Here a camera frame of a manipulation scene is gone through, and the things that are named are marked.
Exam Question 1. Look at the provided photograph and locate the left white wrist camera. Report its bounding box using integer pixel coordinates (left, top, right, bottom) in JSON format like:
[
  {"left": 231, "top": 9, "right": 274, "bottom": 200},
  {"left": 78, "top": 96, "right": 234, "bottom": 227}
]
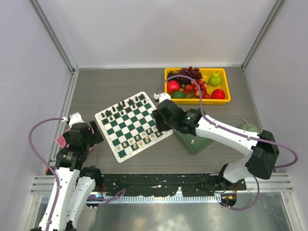
[{"left": 62, "top": 113, "right": 84, "bottom": 128}]

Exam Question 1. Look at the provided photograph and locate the dark green piece tray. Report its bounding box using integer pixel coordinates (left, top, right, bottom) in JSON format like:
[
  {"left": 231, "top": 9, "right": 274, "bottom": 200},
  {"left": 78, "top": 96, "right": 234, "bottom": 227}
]
[{"left": 174, "top": 108, "right": 213, "bottom": 155}]

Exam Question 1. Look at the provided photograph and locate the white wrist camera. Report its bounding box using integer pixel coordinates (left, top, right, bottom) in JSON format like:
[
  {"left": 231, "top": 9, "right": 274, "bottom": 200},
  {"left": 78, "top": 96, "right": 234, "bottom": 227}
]
[
  {"left": 154, "top": 92, "right": 171, "bottom": 103},
  {"left": 62, "top": 113, "right": 84, "bottom": 128}
]

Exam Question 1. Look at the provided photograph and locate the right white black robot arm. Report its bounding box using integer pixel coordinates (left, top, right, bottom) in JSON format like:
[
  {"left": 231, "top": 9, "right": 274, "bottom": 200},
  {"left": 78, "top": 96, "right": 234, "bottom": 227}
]
[{"left": 153, "top": 100, "right": 279, "bottom": 190}]

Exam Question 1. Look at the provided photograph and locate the red apple right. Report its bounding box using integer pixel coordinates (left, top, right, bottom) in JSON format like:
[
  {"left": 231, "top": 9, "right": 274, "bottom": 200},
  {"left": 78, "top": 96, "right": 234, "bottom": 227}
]
[{"left": 211, "top": 89, "right": 225, "bottom": 100}]

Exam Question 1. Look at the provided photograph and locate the green lime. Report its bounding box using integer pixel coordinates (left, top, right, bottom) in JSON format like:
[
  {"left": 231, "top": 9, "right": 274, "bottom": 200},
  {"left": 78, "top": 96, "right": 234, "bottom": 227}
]
[{"left": 171, "top": 91, "right": 187, "bottom": 99}]

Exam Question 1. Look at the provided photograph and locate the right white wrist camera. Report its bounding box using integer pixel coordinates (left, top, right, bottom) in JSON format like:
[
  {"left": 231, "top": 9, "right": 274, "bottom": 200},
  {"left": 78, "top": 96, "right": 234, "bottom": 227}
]
[{"left": 154, "top": 92, "right": 171, "bottom": 103}]

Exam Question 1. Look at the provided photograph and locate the dark purple grape bunch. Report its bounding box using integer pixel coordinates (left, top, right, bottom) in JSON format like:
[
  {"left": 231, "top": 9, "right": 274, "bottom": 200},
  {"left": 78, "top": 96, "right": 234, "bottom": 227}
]
[{"left": 175, "top": 66, "right": 203, "bottom": 85}]

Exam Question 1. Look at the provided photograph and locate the red cherry bunch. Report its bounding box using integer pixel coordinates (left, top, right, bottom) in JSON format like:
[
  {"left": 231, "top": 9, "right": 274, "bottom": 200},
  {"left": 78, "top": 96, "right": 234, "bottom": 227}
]
[{"left": 183, "top": 79, "right": 211, "bottom": 99}]

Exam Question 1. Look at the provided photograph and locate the white slotted cable duct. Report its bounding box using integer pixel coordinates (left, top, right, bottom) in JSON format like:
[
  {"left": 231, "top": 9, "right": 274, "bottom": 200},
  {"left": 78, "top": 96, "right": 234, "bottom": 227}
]
[{"left": 42, "top": 194, "right": 222, "bottom": 205}]

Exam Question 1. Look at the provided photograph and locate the red apple left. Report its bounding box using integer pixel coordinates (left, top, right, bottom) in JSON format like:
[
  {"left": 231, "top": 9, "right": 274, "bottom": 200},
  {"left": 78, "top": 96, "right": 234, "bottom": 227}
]
[{"left": 167, "top": 80, "right": 180, "bottom": 94}]

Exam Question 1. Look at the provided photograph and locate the black grape bunch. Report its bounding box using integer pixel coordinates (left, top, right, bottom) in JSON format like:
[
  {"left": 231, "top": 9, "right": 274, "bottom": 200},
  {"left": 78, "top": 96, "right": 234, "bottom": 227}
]
[{"left": 167, "top": 71, "right": 179, "bottom": 82}]

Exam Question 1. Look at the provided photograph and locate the red apple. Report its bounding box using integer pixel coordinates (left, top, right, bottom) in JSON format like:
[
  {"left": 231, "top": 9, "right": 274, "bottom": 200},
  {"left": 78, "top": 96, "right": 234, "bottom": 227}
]
[
  {"left": 167, "top": 80, "right": 180, "bottom": 94},
  {"left": 211, "top": 89, "right": 225, "bottom": 100}
]

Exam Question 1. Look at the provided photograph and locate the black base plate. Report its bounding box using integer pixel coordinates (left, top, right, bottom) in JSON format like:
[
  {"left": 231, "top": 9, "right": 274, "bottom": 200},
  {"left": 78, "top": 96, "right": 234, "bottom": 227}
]
[{"left": 74, "top": 173, "right": 247, "bottom": 197}]

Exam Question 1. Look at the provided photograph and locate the green pear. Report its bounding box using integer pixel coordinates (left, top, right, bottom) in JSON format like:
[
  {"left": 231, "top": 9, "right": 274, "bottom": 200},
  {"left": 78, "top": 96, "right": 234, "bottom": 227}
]
[{"left": 208, "top": 71, "right": 221, "bottom": 87}]

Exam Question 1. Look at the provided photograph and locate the green netted melon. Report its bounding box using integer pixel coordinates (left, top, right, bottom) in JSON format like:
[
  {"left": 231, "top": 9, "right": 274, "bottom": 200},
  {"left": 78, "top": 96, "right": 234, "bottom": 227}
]
[{"left": 238, "top": 119, "right": 261, "bottom": 134}]

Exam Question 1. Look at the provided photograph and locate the yellow plastic fruit tray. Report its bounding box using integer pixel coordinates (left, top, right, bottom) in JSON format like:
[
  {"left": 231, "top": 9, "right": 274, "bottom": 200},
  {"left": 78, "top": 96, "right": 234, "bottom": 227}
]
[{"left": 164, "top": 66, "right": 231, "bottom": 105}]

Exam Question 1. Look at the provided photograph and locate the pink box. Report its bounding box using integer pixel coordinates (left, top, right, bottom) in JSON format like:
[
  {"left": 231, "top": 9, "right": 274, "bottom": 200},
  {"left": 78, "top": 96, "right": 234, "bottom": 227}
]
[{"left": 55, "top": 128, "right": 97, "bottom": 152}]

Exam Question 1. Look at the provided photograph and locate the green white chess board mat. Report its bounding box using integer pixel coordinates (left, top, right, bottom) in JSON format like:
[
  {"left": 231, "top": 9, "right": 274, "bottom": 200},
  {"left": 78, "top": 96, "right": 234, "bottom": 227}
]
[{"left": 95, "top": 91, "right": 173, "bottom": 163}]

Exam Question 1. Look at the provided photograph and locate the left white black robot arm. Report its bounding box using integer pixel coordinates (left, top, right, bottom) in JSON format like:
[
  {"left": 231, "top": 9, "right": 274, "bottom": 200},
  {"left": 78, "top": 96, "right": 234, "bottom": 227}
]
[{"left": 35, "top": 121, "right": 103, "bottom": 231}]

